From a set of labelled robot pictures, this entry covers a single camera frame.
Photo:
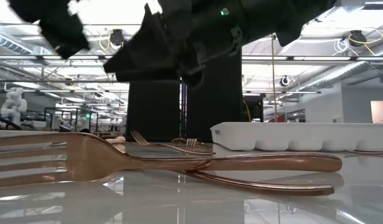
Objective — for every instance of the black metal frame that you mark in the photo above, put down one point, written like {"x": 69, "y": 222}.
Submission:
{"x": 60, "y": 108}

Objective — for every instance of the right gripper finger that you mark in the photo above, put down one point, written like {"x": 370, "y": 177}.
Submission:
{"x": 141, "y": 46}
{"x": 154, "y": 74}

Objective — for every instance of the black cabinet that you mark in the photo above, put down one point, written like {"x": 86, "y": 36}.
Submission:
{"x": 253, "y": 109}

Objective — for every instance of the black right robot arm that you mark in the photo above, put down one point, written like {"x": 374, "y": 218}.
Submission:
{"x": 287, "y": 15}

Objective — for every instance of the black folding screen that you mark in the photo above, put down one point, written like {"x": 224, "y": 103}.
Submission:
{"x": 154, "y": 109}

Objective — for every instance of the white cutlery organizer tray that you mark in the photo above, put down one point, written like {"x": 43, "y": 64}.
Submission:
{"x": 303, "y": 137}

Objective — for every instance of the red object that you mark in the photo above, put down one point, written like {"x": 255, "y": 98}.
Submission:
{"x": 276, "y": 118}

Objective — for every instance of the grey ceiling rail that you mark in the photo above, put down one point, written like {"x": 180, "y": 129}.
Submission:
{"x": 319, "y": 58}

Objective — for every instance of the silver ventilation duct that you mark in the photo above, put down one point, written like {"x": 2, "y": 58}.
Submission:
{"x": 7, "y": 42}
{"x": 334, "y": 76}

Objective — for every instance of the copper fork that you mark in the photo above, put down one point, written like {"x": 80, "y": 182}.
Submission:
{"x": 191, "y": 142}
{"x": 368, "y": 152}
{"x": 94, "y": 158}
{"x": 141, "y": 140}

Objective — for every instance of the white robot figure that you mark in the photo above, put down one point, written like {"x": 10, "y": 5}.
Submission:
{"x": 13, "y": 105}

